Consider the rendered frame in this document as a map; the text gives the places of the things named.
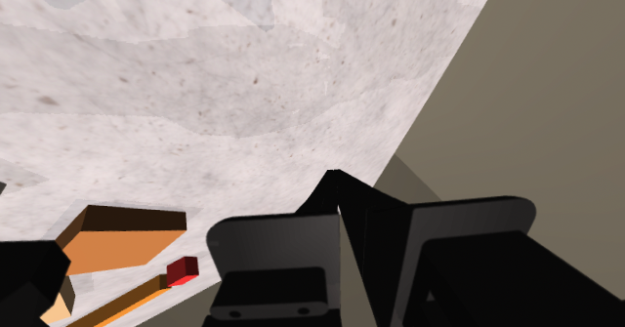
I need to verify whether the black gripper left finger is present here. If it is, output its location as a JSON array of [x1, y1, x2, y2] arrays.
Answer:
[[205, 170, 341, 309]]

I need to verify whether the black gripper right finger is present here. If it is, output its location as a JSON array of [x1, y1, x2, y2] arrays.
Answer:
[[334, 169, 537, 327]]

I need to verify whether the red square block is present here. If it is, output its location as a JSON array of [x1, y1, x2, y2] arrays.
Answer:
[[166, 257, 199, 287]]

